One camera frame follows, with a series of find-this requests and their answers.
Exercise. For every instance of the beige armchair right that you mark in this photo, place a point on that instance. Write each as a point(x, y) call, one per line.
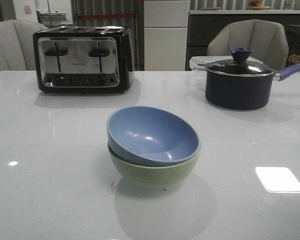
point(267, 38)

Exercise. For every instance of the fruit bowl on counter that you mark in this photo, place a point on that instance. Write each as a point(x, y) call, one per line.
point(257, 5)

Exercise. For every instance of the beige armchair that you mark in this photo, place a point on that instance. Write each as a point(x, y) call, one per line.
point(267, 38)
point(16, 45)

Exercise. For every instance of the blue bowl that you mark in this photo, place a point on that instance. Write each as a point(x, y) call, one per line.
point(152, 137)

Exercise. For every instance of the clear plastic storage container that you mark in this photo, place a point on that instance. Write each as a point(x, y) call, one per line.
point(199, 62)

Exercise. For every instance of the black chrome four-slot toaster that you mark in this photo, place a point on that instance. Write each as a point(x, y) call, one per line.
point(84, 59)

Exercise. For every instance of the green bowl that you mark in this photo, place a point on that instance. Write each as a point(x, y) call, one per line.
point(153, 176)

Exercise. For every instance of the dark blue saucepan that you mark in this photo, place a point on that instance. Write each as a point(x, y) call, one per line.
point(243, 93)

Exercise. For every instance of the beige armchair left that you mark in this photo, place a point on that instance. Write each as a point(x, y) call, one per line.
point(16, 45)

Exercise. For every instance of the glass saucepan lid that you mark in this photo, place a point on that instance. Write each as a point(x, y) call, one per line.
point(239, 65)

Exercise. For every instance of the white refrigerator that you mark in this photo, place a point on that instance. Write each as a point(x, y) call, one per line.
point(165, 34)

